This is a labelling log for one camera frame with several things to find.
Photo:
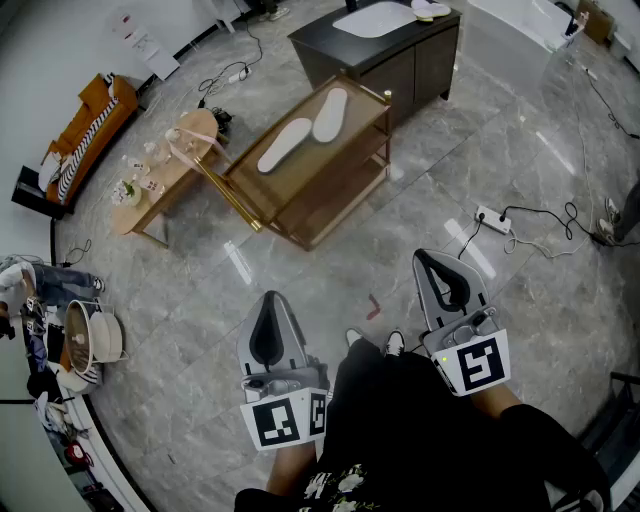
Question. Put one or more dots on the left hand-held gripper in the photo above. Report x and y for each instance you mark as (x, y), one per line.
(280, 420)

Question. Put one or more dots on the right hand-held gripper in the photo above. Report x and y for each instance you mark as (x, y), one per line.
(480, 367)

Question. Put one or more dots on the person's right forearm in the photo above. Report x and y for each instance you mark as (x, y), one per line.
(495, 402)

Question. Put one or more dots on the person's left forearm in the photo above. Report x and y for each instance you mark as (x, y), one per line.
(292, 467)

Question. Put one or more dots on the person's right white shoe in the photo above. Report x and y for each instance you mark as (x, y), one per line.
(395, 342)

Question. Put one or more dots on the person's white shoe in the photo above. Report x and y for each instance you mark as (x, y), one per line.
(354, 336)
(395, 342)

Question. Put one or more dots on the person's left white shoe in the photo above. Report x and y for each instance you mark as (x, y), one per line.
(354, 336)

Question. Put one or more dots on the person's black trousers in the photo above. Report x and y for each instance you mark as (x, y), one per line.
(400, 425)

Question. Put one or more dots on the wooden tray cart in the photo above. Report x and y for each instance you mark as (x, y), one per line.
(310, 200)

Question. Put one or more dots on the round basket side table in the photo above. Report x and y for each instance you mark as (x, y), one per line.
(105, 335)

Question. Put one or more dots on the person's black floral shirt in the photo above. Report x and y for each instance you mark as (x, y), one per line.
(550, 450)

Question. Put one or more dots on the oval wooden coffee table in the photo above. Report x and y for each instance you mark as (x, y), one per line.
(170, 175)

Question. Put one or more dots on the white flower vase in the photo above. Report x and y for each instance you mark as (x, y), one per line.
(127, 192)

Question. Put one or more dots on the black metal rack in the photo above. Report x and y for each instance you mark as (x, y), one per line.
(615, 435)

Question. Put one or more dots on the clear glass bottle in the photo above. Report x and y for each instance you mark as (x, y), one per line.
(153, 152)

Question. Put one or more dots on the black bag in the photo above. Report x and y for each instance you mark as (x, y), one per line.
(221, 120)

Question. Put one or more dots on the dark vanity cabinet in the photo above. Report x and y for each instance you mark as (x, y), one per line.
(400, 65)

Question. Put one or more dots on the white bathtub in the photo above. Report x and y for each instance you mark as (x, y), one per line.
(510, 30)

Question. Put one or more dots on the striped blanket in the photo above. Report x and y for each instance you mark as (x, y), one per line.
(85, 145)

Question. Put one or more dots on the white sink basin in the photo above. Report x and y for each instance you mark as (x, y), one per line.
(375, 20)

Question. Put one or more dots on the black side table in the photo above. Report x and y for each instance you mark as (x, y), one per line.
(30, 192)

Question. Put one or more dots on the orange sofa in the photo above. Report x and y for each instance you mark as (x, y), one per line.
(100, 95)

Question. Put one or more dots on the black faucet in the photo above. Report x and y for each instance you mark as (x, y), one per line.
(352, 4)

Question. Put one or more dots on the cardboard box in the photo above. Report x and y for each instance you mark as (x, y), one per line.
(597, 20)

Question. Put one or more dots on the white water dispenser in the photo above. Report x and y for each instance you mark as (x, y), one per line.
(150, 47)

